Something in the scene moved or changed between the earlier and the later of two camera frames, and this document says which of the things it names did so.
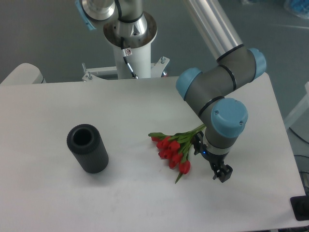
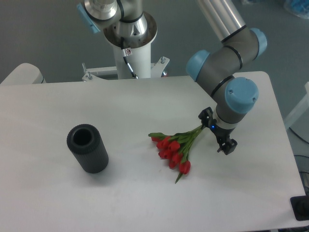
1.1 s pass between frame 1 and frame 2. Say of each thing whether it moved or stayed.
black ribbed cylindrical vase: stayed
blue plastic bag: stayed
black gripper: moved
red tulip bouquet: stayed
